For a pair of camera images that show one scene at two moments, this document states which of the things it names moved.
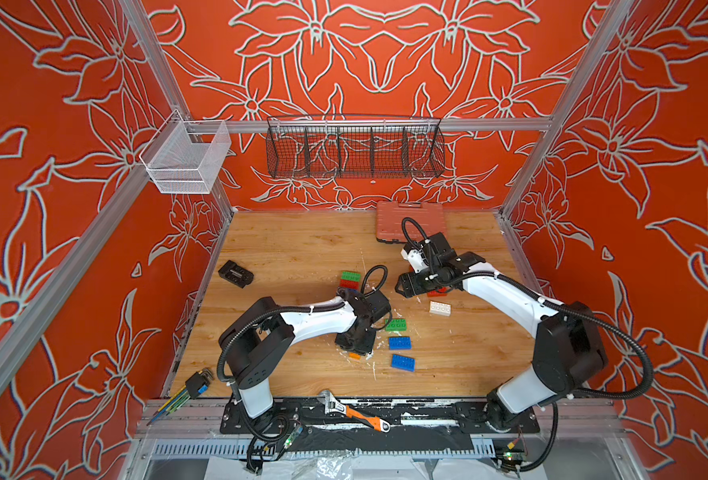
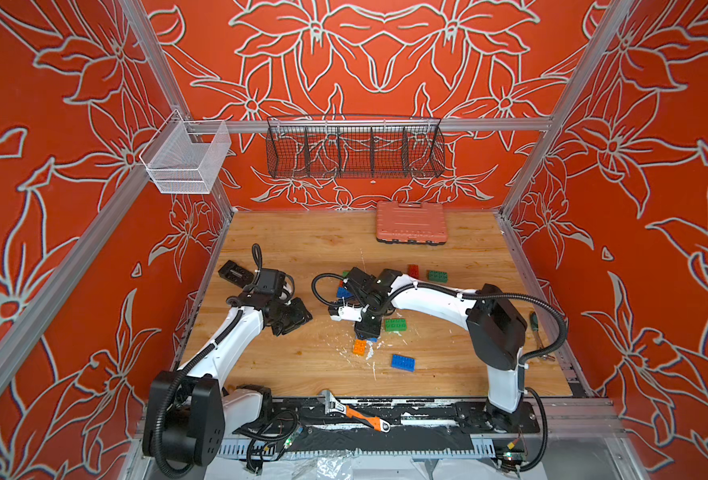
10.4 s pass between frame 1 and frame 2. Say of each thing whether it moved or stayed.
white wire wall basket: stayed
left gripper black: moved
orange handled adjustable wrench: stayed
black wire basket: stayed
